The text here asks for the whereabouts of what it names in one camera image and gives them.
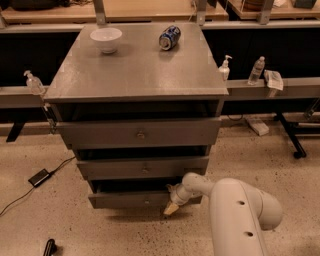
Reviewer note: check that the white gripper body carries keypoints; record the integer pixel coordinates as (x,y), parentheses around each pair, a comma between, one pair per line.
(177,197)

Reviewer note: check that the grey bottom drawer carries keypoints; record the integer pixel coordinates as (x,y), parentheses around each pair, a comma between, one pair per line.
(131,193)

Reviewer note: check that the grey drawer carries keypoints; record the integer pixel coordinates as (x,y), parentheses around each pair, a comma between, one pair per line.
(141,168)
(139,133)
(131,193)

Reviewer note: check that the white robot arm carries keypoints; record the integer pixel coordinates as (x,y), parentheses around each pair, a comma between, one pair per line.
(239,213)

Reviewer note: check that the grey middle drawer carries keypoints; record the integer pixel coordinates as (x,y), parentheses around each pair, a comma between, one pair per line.
(141,168)

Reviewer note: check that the grey top drawer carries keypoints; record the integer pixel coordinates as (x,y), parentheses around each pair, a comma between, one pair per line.
(139,133)

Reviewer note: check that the grey drawer cabinet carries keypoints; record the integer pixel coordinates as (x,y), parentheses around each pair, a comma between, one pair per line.
(138,82)

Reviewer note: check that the white power strip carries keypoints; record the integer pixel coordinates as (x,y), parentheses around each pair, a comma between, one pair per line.
(258,126)

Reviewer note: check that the black object on floor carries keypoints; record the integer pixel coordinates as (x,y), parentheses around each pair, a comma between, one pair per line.
(50,248)

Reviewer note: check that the black power adapter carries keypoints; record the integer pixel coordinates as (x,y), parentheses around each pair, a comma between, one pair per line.
(37,179)

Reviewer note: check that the crumpled paper packet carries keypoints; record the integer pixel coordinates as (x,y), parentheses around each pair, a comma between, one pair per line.
(273,80)

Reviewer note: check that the blue soda can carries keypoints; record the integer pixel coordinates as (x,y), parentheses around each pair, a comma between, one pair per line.
(169,38)

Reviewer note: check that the clear plastic water bottle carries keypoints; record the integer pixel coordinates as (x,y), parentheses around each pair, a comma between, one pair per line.
(256,71)

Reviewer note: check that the white ceramic bowl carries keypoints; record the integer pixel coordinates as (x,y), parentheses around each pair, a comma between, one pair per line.
(106,40)

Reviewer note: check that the clear left pump bottle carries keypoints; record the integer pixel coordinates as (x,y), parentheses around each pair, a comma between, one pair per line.
(34,83)

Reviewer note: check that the grey metal rail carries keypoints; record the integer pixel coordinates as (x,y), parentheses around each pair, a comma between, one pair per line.
(236,90)

